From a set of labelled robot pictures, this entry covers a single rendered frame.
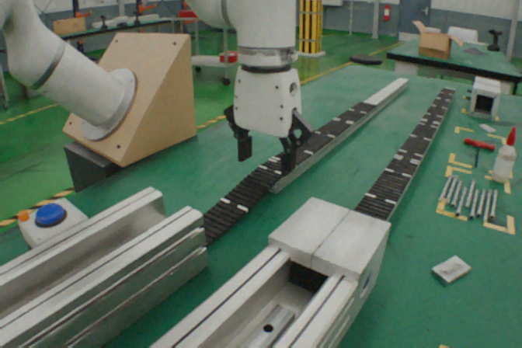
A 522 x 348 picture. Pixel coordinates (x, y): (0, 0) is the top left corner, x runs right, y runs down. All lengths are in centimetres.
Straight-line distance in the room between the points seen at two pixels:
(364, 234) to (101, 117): 61
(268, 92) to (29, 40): 46
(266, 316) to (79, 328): 18
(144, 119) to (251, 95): 29
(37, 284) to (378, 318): 37
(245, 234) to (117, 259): 21
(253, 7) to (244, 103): 15
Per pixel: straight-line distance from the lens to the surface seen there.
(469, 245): 56
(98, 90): 77
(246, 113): 54
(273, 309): 33
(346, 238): 35
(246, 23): 48
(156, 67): 79
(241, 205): 54
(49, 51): 71
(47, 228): 49
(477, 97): 121
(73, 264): 42
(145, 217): 45
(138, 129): 73
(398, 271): 47
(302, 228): 36
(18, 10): 73
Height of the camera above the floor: 109
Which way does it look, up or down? 25 degrees down
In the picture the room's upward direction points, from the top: straight up
